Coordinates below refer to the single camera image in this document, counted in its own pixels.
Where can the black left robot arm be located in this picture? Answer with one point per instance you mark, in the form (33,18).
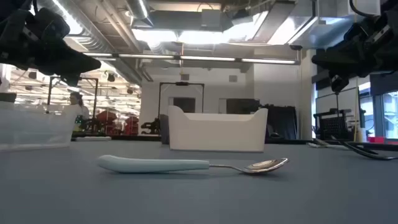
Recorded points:
(7,4)

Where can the red machine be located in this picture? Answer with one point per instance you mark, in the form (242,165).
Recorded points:
(105,116)

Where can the ceiling security camera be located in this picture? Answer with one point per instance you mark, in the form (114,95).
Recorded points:
(295,47)

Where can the gray table mat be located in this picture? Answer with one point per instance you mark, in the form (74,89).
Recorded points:
(199,199)

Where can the black pegboard cart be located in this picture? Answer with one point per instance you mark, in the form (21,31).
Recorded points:
(334,127)

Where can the black curtain panel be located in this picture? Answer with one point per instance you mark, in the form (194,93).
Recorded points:
(283,124)

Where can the flat silver ventilation duct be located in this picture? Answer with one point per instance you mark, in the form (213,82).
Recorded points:
(280,21)

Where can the dark wall window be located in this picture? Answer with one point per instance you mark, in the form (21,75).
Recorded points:
(184,105)

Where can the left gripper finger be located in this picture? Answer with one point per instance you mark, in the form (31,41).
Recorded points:
(71,62)
(73,80)

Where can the black stand pole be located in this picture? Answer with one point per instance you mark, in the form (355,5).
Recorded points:
(337,102)

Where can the long ceiling light fixture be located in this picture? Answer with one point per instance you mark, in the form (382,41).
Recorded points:
(205,58)

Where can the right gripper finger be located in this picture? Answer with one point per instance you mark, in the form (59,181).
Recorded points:
(342,62)
(339,83)

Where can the black rig frame with posts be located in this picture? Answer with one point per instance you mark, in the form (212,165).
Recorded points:
(95,99)

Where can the dark monitor screen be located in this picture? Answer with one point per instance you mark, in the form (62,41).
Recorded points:
(242,105)

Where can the red box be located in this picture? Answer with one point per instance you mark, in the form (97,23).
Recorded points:
(376,139)

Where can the black rig frame with camera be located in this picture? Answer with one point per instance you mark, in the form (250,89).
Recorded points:
(182,83)

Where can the round silver ventilation duct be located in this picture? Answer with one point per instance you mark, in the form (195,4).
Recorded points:
(138,9)

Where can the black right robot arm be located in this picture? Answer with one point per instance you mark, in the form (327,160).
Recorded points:
(392,4)

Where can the white plastic bin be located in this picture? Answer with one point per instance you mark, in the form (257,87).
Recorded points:
(217,137)

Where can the small black box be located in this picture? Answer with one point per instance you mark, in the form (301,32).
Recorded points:
(7,97)

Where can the clear plastic bin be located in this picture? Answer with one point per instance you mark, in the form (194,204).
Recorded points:
(34,130)

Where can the person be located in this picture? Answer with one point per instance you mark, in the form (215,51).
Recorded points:
(79,109)

